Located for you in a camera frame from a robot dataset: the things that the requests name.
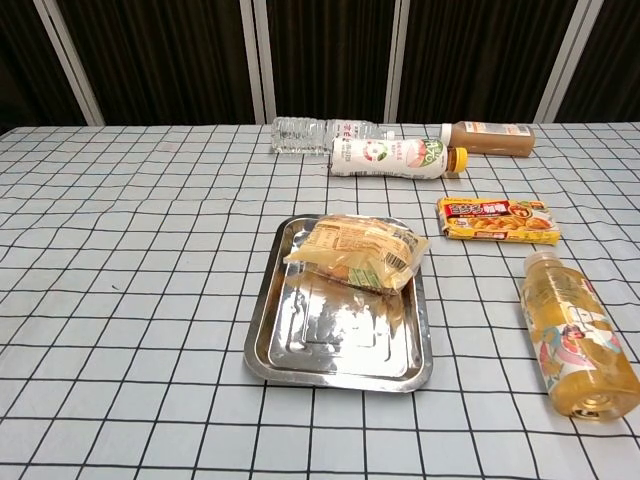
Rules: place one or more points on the brown drink bottle white cap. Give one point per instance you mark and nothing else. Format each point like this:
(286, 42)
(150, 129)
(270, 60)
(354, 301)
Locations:
(492, 139)

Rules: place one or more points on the yellow orange curry box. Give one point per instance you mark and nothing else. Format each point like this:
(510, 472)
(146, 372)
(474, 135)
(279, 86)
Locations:
(497, 221)

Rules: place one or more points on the light blue checked tablecloth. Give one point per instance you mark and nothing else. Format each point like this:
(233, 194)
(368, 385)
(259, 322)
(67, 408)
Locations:
(125, 300)

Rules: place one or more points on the clear plastic water bottle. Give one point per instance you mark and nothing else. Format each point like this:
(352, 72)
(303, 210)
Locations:
(300, 136)

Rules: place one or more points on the yellow tea bottle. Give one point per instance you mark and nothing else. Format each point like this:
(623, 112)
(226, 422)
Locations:
(575, 340)

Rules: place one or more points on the silver metal tray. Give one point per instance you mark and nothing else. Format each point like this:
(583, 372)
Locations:
(330, 345)

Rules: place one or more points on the white partition frame post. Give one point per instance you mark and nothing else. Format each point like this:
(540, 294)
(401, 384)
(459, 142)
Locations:
(395, 60)
(560, 60)
(257, 60)
(70, 65)

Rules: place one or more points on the packaged bread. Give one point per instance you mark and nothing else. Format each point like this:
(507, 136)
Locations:
(360, 252)

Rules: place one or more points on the white-label bottle with yellow cap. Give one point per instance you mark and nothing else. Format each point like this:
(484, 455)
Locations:
(385, 157)

